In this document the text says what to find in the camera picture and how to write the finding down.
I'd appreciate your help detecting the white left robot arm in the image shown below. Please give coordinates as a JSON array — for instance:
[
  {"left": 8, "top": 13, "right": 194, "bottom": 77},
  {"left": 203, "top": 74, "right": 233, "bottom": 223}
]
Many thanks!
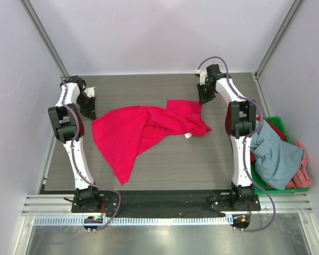
[{"left": 48, "top": 75, "right": 102, "bottom": 213}]

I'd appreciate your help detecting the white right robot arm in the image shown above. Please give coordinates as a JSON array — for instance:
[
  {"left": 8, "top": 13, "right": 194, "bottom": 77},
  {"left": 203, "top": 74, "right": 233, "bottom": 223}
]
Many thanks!
[{"left": 196, "top": 64, "right": 257, "bottom": 210}]

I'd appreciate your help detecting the dark red t-shirt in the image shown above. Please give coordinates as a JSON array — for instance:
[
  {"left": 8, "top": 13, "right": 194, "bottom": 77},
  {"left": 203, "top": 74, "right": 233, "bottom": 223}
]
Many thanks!
[{"left": 250, "top": 118, "right": 287, "bottom": 164}]

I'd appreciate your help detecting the light blue t-shirt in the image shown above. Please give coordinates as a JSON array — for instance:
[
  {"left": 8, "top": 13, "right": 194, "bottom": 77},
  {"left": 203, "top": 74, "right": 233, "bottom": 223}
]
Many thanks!
[{"left": 249, "top": 121, "right": 305, "bottom": 190}]

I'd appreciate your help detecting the green plastic bin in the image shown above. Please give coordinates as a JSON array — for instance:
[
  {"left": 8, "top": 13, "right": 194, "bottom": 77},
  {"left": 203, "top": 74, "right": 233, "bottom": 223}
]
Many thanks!
[{"left": 250, "top": 116, "right": 313, "bottom": 191}]

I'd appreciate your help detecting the pink t-shirt in bin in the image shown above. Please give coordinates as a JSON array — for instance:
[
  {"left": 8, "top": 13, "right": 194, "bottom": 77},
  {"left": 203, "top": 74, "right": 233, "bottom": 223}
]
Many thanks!
[{"left": 285, "top": 141, "right": 313, "bottom": 190}]

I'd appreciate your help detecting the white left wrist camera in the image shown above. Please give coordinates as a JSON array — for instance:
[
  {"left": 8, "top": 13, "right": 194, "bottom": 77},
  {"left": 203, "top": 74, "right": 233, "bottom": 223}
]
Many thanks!
[{"left": 84, "top": 87, "right": 95, "bottom": 98}]

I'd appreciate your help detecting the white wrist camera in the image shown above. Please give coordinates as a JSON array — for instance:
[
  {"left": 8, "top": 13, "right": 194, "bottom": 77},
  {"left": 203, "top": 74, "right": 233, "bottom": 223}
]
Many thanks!
[
  {"left": 84, "top": 87, "right": 95, "bottom": 98},
  {"left": 195, "top": 69, "right": 207, "bottom": 86}
]

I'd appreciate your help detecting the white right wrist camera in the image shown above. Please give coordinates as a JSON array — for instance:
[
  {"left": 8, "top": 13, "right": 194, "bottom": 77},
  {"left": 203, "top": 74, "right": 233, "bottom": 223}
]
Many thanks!
[{"left": 195, "top": 69, "right": 207, "bottom": 86}]

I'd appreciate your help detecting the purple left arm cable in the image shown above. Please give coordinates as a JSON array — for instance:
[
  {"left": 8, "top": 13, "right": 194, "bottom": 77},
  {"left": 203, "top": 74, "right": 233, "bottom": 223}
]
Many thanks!
[{"left": 60, "top": 76, "right": 122, "bottom": 231}]

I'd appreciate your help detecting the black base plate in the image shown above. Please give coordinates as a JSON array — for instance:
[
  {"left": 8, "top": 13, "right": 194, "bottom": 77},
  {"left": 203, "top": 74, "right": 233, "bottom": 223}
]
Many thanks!
[{"left": 70, "top": 190, "right": 262, "bottom": 213}]

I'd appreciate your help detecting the left aluminium corner post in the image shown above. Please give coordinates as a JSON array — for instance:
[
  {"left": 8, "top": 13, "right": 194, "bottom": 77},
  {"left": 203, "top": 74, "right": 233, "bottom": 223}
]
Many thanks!
[{"left": 20, "top": 0, "right": 69, "bottom": 77}]

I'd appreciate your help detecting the aluminium corner post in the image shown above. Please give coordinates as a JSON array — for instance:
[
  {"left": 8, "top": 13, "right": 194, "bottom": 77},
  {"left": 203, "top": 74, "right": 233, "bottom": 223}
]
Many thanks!
[
  {"left": 20, "top": 0, "right": 69, "bottom": 77},
  {"left": 253, "top": 0, "right": 304, "bottom": 80}
]

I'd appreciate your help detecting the white slotted cable duct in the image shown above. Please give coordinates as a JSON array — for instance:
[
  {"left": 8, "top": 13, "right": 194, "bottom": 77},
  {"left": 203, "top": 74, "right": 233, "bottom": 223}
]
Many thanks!
[{"left": 34, "top": 215, "right": 233, "bottom": 227}]

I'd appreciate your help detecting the right aluminium corner post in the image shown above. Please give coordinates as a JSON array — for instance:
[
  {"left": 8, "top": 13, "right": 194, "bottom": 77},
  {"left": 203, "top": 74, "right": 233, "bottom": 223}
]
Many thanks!
[{"left": 253, "top": 0, "right": 304, "bottom": 80}]

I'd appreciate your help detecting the aluminium frame rail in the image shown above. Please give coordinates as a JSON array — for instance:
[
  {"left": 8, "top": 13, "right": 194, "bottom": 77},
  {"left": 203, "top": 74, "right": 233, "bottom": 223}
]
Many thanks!
[{"left": 22, "top": 190, "right": 311, "bottom": 218}]

